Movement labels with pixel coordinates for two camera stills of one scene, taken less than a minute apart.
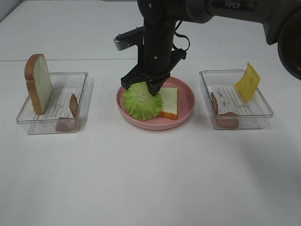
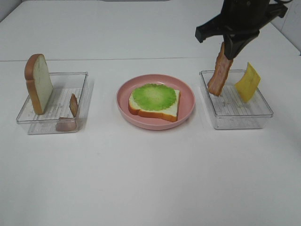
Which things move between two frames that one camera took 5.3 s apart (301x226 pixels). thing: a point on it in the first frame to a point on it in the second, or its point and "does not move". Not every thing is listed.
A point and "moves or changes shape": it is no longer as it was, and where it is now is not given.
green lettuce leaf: x=139 y=103 moves or changes shape
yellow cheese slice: x=247 y=86 does not move
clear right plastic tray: x=255 y=114 does not move
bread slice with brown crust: x=169 y=102 to x=170 y=114
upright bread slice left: x=38 y=82 does not move
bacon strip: x=229 y=120 to x=217 y=83
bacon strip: x=65 y=124 does not move
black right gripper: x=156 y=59 to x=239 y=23
